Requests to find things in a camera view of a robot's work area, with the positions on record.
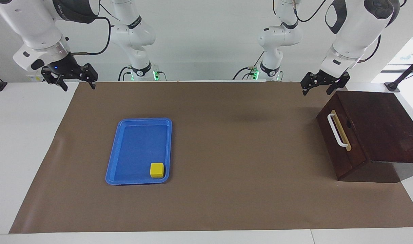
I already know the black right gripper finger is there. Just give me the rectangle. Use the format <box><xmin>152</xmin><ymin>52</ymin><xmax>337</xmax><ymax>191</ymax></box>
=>
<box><xmin>82</xmin><ymin>63</ymin><xmax>99</xmax><ymax>90</ymax></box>
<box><xmin>41</xmin><ymin>67</ymin><xmax>68</xmax><ymax>92</ymax></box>

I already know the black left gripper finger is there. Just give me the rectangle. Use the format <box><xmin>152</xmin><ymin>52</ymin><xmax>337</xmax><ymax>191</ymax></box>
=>
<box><xmin>301</xmin><ymin>72</ymin><xmax>318</xmax><ymax>96</ymax></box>
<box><xmin>326</xmin><ymin>72</ymin><xmax>350</xmax><ymax>95</ymax></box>

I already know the yellow block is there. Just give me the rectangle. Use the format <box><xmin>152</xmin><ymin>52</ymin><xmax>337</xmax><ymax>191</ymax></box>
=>
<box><xmin>150</xmin><ymin>163</ymin><xmax>165</xmax><ymax>179</ymax></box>

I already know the dark wooden drawer cabinet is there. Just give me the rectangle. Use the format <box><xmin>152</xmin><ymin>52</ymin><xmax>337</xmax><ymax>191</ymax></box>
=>
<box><xmin>316</xmin><ymin>90</ymin><xmax>413</xmax><ymax>183</ymax></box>

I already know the blue plastic tray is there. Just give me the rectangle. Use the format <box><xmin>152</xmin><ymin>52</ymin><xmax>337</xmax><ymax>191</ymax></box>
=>
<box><xmin>105</xmin><ymin>118</ymin><xmax>173</xmax><ymax>185</ymax></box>

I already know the brown paper table mat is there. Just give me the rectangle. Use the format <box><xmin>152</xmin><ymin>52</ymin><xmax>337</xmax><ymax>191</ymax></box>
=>
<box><xmin>9</xmin><ymin>81</ymin><xmax>413</xmax><ymax>234</ymax></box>

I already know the black base power cable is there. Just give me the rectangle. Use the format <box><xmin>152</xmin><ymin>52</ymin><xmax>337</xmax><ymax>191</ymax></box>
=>
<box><xmin>118</xmin><ymin>65</ymin><xmax>131</xmax><ymax>82</ymax></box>
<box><xmin>233</xmin><ymin>51</ymin><xmax>264</xmax><ymax>80</ymax></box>

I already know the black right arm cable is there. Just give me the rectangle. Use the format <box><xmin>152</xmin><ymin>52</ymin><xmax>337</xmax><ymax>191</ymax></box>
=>
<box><xmin>69</xmin><ymin>15</ymin><xmax>112</xmax><ymax>56</ymax></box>

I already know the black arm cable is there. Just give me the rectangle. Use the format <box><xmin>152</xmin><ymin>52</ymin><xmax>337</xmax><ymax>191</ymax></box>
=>
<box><xmin>69</xmin><ymin>15</ymin><xmax>112</xmax><ymax>56</ymax></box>
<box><xmin>293</xmin><ymin>0</ymin><xmax>381</xmax><ymax>63</ymax></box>

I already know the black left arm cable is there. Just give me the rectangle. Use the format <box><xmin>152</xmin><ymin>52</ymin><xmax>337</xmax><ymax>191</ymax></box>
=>
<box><xmin>293</xmin><ymin>0</ymin><xmax>381</xmax><ymax>63</ymax></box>

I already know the black camera stand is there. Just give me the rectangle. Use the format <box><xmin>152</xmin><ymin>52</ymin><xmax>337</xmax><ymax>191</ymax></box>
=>
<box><xmin>385</xmin><ymin>54</ymin><xmax>413</xmax><ymax>93</ymax></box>

